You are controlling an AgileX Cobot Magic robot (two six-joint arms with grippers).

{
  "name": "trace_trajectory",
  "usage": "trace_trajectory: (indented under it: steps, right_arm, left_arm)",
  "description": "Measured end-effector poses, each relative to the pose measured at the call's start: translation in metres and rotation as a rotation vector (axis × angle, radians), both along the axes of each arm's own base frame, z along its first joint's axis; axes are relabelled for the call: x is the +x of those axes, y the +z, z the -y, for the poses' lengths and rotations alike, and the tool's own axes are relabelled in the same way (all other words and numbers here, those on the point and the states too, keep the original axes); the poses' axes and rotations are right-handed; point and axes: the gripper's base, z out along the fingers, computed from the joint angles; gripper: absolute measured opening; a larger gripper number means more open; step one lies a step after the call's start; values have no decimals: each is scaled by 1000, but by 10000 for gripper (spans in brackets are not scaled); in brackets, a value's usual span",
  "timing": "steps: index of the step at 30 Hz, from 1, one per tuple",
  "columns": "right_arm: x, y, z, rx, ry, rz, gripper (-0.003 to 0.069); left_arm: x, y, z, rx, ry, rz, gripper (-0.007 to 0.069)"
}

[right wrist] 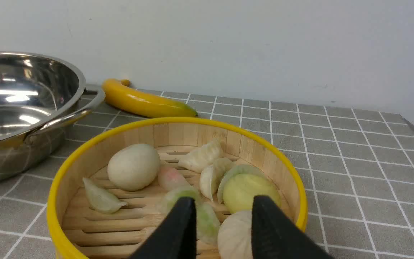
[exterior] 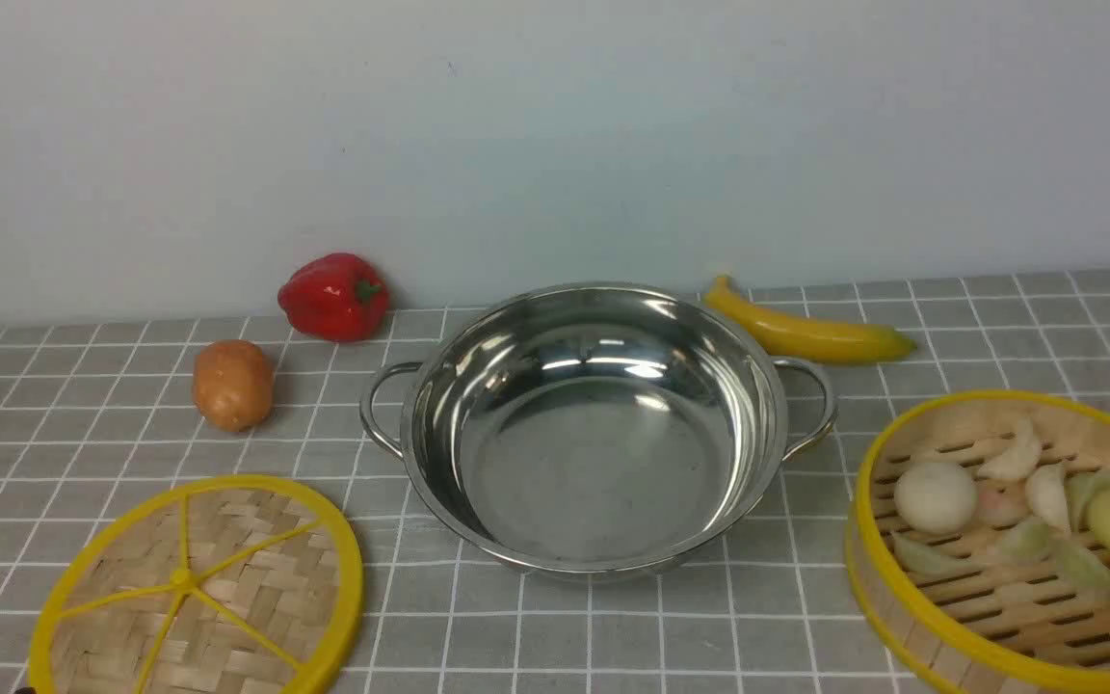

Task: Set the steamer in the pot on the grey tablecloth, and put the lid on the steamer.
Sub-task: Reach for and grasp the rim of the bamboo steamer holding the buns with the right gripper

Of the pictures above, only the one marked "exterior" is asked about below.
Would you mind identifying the yellow banana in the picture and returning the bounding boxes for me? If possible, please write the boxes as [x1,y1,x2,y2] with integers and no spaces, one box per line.
[703,274,917,364]

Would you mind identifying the white round bun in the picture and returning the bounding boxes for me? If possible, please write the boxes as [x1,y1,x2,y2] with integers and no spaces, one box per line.
[894,460,979,535]

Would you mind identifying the red bell pepper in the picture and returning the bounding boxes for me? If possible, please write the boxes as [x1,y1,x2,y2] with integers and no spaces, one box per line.
[278,254,391,342]

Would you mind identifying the grey checkered tablecloth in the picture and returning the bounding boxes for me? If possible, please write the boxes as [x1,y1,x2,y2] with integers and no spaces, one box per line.
[0,269,1110,693]

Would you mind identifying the white dumpling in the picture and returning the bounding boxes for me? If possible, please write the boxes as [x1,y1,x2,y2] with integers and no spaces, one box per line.
[1023,462,1071,533]
[975,418,1045,482]

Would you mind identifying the yellow woven steamer lid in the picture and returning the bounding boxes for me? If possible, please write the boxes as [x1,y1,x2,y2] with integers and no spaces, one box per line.
[28,475,365,693]

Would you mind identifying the green dumpling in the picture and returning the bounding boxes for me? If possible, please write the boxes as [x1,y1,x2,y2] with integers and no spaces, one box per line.
[990,517,1056,564]
[1066,467,1110,533]
[1052,539,1110,601]
[890,533,975,579]

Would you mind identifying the yellow bamboo steamer basket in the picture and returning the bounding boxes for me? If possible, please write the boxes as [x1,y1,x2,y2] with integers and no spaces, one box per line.
[844,390,1110,693]

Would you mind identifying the brown potato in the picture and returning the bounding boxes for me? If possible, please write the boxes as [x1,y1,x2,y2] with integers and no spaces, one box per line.
[191,339,274,432]

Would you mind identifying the stainless steel pot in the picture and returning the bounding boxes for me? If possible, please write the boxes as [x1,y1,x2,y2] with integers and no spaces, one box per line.
[359,282,838,580]

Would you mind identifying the pink dumpling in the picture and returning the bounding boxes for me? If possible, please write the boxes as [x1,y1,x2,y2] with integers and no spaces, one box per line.
[973,479,1031,529]

